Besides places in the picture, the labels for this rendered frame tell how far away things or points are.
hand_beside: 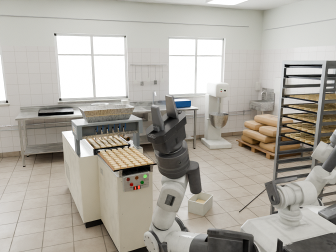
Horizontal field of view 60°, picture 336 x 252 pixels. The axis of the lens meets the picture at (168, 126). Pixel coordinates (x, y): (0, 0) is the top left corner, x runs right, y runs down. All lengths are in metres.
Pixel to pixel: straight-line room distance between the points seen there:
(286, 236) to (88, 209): 2.77
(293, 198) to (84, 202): 2.75
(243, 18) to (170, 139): 6.79
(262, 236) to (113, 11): 5.79
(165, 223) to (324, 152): 0.59
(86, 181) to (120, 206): 0.71
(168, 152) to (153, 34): 5.79
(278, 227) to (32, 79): 5.68
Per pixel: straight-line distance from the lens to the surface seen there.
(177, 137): 0.73
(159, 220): 0.95
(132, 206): 2.75
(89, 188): 3.32
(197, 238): 0.86
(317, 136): 2.59
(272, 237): 0.84
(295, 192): 0.87
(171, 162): 0.73
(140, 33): 6.37
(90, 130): 3.22
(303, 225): 0.93
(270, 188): 0.86
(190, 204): 3.70
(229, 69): 7.18
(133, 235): 2.90
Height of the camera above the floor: 1.81
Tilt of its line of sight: 12 degrees down
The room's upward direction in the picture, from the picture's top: straight up
